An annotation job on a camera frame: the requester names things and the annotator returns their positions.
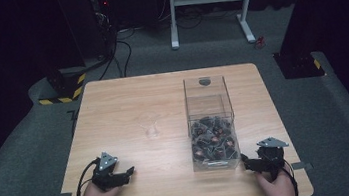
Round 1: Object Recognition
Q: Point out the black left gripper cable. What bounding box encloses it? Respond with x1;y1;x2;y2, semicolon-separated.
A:
70;158;104;196

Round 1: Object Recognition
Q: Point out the pile of dark small packets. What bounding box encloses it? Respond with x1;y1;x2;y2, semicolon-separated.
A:
188;113;240;164

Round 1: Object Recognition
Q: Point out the small red floor object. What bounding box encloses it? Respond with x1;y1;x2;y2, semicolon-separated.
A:
253;35;267;51

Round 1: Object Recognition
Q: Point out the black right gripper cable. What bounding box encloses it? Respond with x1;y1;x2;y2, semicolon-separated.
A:
280;163;300;196

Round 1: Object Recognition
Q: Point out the dark equipment rack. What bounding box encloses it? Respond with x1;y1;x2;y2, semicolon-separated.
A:
89;0;122;60

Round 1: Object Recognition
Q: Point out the person's right hand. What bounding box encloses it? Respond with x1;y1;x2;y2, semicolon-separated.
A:
254;163;297;196

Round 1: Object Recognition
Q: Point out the black yellow striped stand base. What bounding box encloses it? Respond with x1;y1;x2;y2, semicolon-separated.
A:
34;65;91;108

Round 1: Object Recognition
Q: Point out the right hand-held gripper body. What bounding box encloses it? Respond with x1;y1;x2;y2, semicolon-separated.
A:
254;134;294;183

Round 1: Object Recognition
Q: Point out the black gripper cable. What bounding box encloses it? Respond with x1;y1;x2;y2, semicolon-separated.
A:
70;158;104;196
280;163;300;196

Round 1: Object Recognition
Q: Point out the clear acrylic box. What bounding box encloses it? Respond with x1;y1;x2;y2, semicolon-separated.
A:
181;72;242;174

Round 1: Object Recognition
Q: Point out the dark curtain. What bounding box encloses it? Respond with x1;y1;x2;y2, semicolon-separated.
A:
0;0;100;193
273;0;349;155

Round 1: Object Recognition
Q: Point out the clear glass cup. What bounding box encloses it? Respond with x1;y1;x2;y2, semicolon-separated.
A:
136;111;163;140

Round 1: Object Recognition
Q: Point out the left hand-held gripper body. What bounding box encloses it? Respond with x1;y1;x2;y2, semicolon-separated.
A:
88;149;124;194

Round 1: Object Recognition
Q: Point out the black floor cable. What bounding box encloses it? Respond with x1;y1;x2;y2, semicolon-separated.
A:
116;38;137;79
94;33;125;81

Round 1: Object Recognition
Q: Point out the bundle of floor cables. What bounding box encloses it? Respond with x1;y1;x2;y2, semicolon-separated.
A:
156;0;242;34

